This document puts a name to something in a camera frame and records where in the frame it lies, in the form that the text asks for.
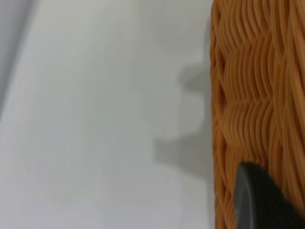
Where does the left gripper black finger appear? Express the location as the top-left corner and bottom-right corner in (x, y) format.
(233, 161), (305, 229)

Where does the orange-brown woven wicker basket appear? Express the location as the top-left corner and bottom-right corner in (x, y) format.
(210, 0), (305, 229)

